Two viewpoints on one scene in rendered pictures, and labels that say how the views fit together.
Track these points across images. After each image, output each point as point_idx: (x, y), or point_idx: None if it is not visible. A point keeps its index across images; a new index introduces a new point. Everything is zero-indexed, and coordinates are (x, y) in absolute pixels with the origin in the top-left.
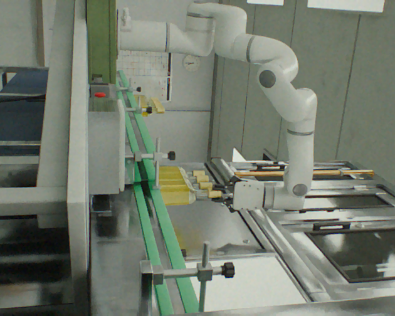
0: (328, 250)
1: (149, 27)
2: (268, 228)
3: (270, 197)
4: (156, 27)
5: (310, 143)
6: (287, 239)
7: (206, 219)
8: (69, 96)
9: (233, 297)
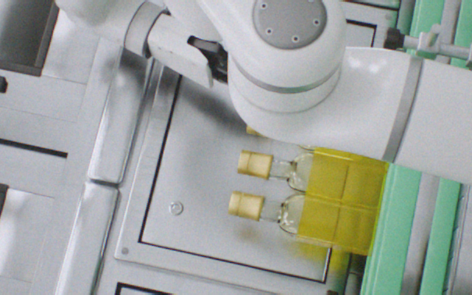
0: (43, 0)
1: None
2: (137, 69)
3: (155, 4)
4: (460, 71)
5: None
6: (110, 41)
7: (254, 147)
8: None
9: None
